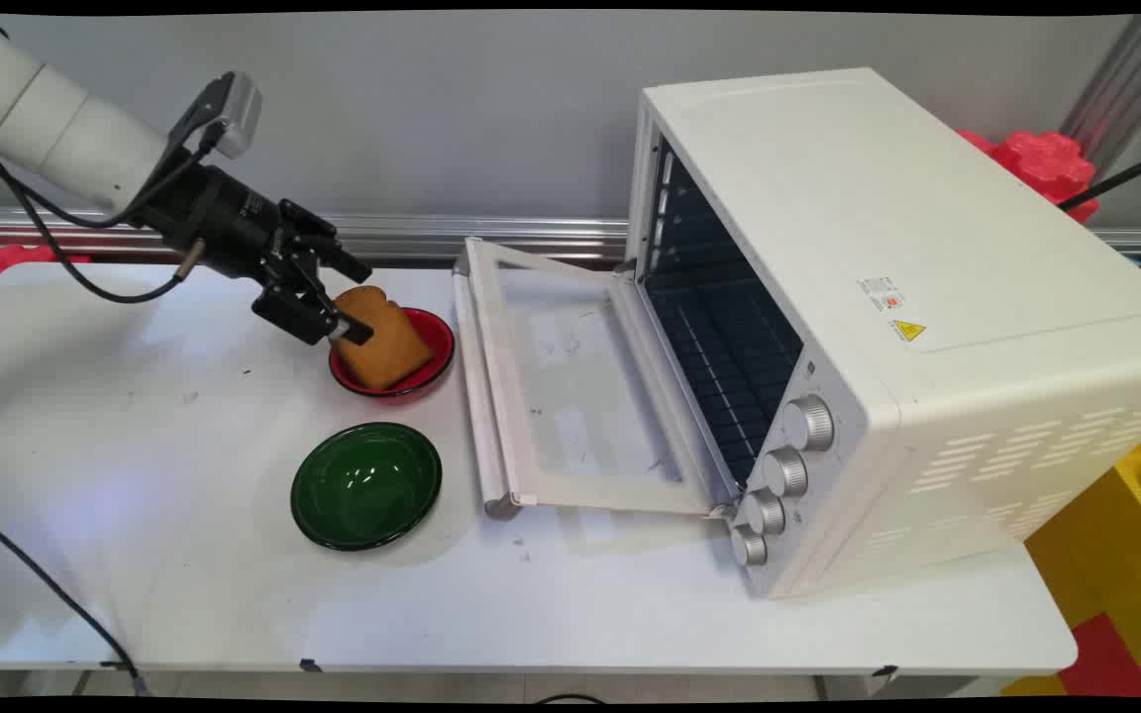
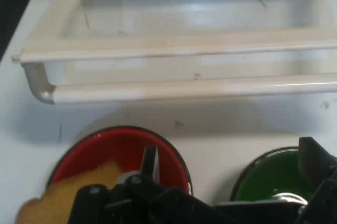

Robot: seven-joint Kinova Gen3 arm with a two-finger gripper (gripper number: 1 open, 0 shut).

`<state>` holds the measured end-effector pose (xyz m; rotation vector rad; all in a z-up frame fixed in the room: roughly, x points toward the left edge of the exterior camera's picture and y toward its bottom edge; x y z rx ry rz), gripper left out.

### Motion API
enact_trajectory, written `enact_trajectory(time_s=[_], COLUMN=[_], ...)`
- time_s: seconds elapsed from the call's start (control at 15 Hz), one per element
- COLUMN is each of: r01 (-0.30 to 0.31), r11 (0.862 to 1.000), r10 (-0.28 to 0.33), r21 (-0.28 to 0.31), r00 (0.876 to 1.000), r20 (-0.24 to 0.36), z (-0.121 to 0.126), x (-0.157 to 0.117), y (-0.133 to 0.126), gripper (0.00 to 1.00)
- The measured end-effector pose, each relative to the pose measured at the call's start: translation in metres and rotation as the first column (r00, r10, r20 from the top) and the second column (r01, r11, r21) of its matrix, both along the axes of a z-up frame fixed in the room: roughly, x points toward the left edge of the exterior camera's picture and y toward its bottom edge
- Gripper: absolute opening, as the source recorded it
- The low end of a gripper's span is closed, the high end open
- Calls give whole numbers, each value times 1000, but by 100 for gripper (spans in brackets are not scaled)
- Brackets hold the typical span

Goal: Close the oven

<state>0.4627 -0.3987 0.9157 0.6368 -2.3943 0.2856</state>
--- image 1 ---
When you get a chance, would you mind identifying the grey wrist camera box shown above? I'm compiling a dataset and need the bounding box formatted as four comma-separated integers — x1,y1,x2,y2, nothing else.
167,71,263,161

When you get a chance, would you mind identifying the green plate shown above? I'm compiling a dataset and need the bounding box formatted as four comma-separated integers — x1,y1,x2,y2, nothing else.
290,422,444,553

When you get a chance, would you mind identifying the yellow foam block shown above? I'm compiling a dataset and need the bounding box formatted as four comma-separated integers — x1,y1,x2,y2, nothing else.
1002,416,1141,697

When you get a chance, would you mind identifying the white toaster oven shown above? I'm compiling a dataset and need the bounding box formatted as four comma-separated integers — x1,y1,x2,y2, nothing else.
626,67,1141,601

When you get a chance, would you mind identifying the aluminium rail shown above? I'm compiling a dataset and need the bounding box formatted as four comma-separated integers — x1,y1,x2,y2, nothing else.
0,206,1141,264

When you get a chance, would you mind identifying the brown toast bread slice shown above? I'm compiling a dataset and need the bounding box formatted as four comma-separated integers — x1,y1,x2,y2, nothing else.
331,285,435,391

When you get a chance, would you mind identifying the black thin cable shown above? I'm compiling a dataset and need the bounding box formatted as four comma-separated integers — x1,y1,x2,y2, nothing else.
1057,145,1141,212

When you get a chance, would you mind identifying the silver oven knob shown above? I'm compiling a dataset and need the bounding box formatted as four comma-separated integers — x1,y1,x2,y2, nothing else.
781,395,836,454
741,489,787,537
761,447,810,499
730,524,769,567

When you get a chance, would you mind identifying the red plastic object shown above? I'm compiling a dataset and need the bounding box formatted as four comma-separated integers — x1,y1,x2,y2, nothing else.
0,244,91,301

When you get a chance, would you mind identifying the aluminium post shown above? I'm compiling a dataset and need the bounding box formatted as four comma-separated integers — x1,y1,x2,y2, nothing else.
1063,14,1141,181

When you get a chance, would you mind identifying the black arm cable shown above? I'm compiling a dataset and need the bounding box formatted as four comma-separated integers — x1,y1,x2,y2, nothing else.
0,127,218,305

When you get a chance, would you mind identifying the black table cable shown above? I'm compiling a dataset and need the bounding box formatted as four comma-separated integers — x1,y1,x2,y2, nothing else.
0,507,152,697

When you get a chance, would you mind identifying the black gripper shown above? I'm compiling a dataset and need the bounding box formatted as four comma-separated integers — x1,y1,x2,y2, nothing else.
138,163,375,347

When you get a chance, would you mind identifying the red plastic toy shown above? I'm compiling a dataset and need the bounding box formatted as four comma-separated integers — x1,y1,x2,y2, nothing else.
957,128,1102,225

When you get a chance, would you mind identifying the red floor mat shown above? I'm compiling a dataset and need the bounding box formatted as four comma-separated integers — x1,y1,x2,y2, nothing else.
1057,613,1141,699

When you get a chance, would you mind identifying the red plate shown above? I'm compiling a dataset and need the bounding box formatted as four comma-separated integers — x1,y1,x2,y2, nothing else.
328,307,456,401

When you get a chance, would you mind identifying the white oven door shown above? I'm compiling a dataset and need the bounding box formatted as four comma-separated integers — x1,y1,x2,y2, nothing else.
452,237,736,521

